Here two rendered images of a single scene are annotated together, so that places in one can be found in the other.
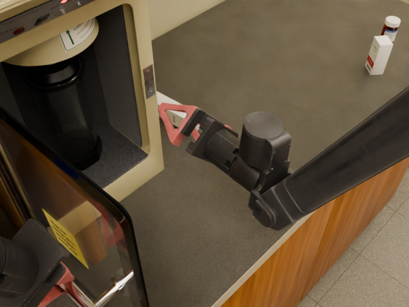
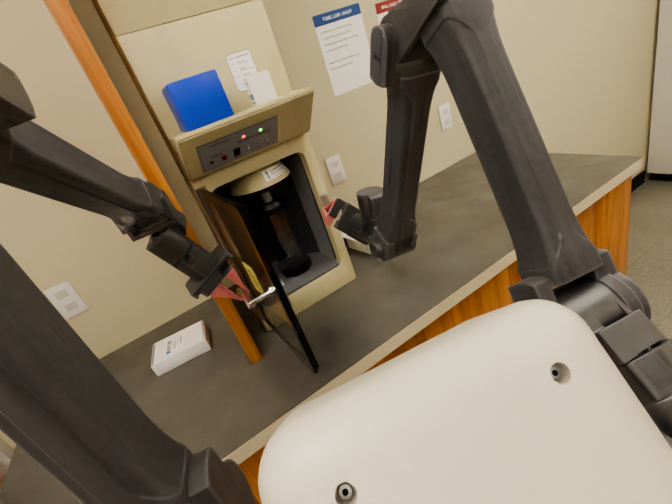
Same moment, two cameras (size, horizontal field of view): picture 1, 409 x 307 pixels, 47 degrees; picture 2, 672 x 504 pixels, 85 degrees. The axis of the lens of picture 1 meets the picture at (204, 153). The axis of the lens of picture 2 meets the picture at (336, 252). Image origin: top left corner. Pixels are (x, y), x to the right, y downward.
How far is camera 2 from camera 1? 42 cm
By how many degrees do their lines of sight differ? 28
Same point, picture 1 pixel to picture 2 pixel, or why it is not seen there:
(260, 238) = (417, 308)
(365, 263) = not seen: hidden behind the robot
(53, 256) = (222, 256)
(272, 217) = (377, 247)
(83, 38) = (276, 176)
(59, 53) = (261, 184)
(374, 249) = not seen: hidden behind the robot
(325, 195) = (393, 210)
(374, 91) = not seen: hidden behind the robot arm
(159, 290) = (337, 344)
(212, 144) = (350, 221)
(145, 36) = (316, 173)
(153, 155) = (344, 263)
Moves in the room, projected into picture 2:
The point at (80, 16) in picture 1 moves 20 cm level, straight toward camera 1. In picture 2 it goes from (269, 159) to (257, 181)
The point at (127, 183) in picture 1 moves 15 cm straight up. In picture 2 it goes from (326, 283) to (310, 240)
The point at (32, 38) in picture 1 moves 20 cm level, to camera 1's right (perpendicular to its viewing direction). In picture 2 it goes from (241, 171) to (314, 151)
